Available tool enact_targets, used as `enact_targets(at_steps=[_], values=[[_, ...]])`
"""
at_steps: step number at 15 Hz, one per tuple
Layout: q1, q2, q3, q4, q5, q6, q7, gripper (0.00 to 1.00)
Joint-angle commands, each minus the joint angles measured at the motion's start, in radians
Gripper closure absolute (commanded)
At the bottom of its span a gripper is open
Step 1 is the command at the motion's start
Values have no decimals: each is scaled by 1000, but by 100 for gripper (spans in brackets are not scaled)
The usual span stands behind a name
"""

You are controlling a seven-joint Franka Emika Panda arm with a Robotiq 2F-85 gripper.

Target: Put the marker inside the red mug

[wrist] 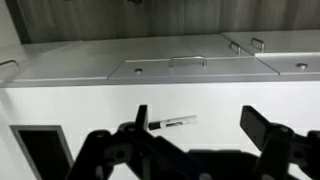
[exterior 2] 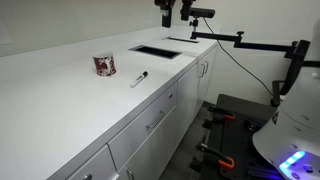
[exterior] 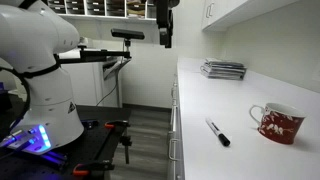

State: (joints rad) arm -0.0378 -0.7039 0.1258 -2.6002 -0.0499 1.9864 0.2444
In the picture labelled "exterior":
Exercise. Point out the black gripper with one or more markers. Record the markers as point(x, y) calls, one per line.
point(164, 15)

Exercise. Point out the white marker with black cap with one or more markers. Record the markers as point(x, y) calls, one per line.
point(217, 131)

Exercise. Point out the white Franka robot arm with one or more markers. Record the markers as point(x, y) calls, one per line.
point(43, 96)

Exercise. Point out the red floral mug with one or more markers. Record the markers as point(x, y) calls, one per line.
point(280, 125)

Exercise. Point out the white mail slot shelf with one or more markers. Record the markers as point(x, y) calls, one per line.
point(100, 8)

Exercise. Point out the white base cabinet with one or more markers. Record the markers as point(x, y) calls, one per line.
point(175, 126)

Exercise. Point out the white office copier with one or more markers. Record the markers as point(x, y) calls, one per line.
point(88, 83)

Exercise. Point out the black breadboard robot table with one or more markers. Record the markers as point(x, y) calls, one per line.
point(96, 140)

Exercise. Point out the black stereo camera bar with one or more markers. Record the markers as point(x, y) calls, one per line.
point(127, 33)

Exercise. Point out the white wall cabinet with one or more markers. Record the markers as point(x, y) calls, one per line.
point(230, 11)

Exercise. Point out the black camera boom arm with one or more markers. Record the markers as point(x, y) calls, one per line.
point(96, 54)

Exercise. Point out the dark table bracket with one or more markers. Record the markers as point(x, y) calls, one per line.
point(90, 124)

